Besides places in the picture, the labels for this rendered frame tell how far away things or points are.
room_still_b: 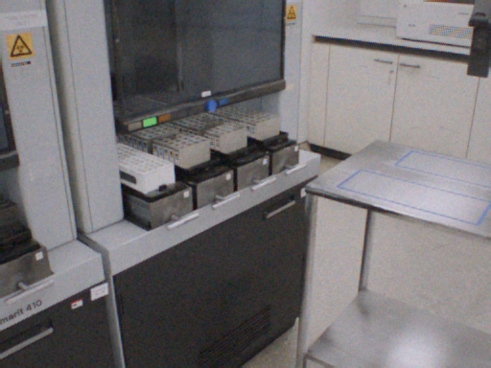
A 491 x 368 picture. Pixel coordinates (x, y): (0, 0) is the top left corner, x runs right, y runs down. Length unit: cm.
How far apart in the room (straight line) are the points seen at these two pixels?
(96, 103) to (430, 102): 247
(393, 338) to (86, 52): 119
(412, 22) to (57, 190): 258
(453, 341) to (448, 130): 184
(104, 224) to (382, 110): 250
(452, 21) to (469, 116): 56
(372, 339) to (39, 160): 109
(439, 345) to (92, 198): 110
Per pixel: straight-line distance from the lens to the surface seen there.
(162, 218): 127
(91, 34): 117
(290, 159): 160
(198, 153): 140
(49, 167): 116
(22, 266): 110
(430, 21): 329
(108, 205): 128
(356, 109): 358
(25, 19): 109
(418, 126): 340
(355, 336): 166
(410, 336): 170
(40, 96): 112
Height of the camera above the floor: 133
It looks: 24 degrees down
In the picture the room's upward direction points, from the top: straight up
